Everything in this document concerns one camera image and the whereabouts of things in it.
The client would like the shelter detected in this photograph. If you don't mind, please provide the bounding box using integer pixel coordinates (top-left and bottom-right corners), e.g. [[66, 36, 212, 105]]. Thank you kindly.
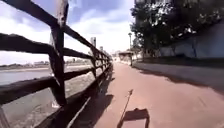
[[117, 50, 135, 66]]

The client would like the lamp pole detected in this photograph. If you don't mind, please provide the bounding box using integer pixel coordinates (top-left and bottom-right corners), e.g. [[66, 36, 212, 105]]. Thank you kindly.
[[127, 31, 133, 52]]

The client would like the row of trees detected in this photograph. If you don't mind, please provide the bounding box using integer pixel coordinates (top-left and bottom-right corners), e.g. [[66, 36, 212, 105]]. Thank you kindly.
[[129, 0, 224, 58]]

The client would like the red brick path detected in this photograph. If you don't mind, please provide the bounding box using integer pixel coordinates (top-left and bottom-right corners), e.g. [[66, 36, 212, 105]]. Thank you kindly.
[[93, 61, 224, 128]]

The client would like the pale concrete strip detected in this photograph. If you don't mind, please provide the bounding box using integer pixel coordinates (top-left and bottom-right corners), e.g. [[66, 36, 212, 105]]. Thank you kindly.
[[132, 61, 224, 92]]

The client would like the distant shore with buildings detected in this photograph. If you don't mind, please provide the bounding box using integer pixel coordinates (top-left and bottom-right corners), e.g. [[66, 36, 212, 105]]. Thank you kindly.
[[0, 59, 92, 72]]

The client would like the grey water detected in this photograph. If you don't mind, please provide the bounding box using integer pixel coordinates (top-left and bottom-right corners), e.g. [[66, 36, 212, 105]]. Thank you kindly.
[[0, 64, 105, 128]]

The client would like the dark wooden rail fence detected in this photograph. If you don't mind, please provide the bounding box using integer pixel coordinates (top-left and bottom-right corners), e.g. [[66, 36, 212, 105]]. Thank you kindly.
[[0, 0, 114, 128]]

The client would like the grey concrete wall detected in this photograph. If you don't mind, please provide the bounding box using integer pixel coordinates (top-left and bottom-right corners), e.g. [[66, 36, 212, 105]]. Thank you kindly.
[[155, 20, 224, 60]]

